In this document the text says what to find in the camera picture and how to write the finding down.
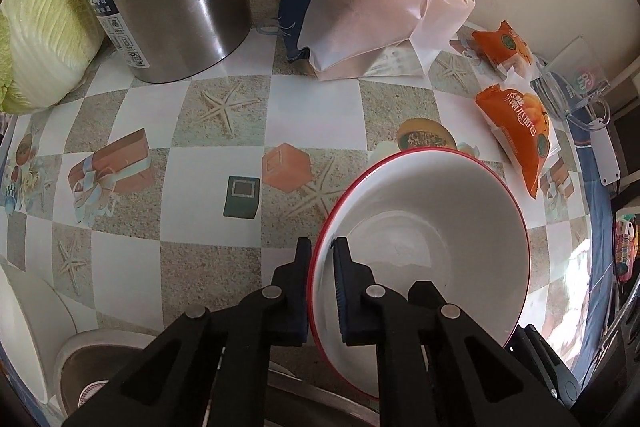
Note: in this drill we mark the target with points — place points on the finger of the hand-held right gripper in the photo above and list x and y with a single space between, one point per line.
545 367

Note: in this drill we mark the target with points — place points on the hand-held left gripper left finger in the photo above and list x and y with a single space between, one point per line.
300 287

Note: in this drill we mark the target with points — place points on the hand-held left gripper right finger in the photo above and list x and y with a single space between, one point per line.
341 297

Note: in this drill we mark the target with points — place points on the strawberry print bowl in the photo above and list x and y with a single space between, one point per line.
425 232

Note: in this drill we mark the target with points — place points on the stainless steel basin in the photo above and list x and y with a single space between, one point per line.
310 402

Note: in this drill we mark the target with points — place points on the colourful patterned object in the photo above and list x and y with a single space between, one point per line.
627 242

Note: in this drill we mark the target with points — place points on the checkered printed tablecloth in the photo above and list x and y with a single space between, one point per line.
225 72

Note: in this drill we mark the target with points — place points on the orange snack packet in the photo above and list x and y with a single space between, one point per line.
505 47
520 132

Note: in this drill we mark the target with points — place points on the clear glass mug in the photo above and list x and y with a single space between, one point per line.
575 77

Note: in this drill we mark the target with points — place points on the napa cabbage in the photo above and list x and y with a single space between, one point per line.
40 42

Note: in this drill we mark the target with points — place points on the white metal bracket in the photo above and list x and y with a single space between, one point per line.
605 157

